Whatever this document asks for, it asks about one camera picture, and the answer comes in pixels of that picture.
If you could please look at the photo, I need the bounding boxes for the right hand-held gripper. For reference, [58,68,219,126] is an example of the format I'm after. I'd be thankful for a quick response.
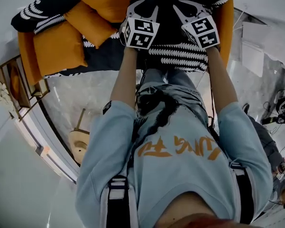
[172,0,221,49]

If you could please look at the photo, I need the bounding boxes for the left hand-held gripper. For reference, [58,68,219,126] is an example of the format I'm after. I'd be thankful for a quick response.
[119,0,161,50]

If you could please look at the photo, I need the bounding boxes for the black backpack with grey straps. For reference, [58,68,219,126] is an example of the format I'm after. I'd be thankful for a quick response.
[127,0,193,45]

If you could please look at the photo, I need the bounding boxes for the orange sofa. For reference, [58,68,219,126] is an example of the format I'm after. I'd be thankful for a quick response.
[17,0,235,86]

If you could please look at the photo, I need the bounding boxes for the person's left forearm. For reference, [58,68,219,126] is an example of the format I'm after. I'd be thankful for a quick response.
[109,47,140,109]

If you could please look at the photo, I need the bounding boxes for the person's right forearm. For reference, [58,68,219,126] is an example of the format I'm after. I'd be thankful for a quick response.
[205,46,239,115]

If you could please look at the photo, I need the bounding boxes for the wide orange back cushion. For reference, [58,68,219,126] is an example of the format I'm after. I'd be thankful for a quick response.
[75,0,187,23]

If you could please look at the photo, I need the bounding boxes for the small orange cushion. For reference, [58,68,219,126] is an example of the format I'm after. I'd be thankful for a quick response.
[63,0,118,49]

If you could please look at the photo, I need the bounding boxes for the black white patterned blanket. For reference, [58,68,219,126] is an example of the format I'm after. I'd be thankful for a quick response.
[10,0,236,78]

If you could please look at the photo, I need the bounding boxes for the person's printed jeans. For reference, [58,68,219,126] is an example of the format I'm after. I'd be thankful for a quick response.
[135,67,207,118]

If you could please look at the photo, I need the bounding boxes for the white cabinet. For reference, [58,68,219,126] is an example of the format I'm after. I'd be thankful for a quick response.
[241,20,285,78]

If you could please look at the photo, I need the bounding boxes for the large square orange cushion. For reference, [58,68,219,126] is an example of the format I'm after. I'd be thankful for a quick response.
[33,20,88,77]

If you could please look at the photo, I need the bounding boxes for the round wooden stool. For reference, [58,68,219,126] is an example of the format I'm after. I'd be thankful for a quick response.
[68,108,91,165]

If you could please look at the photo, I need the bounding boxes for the narrow orange cushion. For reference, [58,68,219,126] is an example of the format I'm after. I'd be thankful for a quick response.
[9,65,21,99]

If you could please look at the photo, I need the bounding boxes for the wooden slatted side shelf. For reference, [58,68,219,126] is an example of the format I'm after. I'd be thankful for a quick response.
[0,56,50,123]

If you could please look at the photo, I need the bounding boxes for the person's light blue shirt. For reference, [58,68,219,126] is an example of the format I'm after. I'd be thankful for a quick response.
[75,83,274,228]

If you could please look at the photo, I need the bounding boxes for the white crumpled cloth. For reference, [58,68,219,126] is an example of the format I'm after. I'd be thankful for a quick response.
[0,82,16,118]

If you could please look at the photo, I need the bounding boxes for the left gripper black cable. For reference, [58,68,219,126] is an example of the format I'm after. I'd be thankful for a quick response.
[139,67,148,87]

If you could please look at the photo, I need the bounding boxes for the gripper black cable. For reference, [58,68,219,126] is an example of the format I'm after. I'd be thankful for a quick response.
[209,79,217,128]
[139,67,148,87]

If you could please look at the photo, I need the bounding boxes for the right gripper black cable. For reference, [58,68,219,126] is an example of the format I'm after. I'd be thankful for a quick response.
[209,79,217,128]

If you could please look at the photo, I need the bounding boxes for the white headset device with cables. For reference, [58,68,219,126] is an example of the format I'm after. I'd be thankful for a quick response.
[261,95,285,126]

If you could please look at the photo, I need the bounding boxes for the white sliding door frame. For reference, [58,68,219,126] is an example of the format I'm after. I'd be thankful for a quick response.
[13,98,80,184]

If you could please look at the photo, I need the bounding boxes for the right black harness strap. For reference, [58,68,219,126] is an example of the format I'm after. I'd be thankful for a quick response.
[229,161,255,224]

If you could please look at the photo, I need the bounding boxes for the black harness strap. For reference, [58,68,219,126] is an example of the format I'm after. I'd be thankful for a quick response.
[229,161,255,224]
[106,176,133,228]

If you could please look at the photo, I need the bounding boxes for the left black harness strap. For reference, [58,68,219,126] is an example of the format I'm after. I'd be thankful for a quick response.
[106,176,133,228]

